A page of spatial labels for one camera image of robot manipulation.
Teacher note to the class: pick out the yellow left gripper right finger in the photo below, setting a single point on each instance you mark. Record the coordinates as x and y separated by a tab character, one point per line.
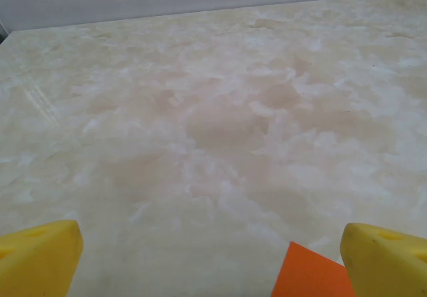
387	263

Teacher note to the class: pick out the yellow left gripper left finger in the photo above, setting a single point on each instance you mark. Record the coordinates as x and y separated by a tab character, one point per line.
36	260

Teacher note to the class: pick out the orange cloth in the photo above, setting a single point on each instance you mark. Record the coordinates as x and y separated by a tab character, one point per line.
307	277

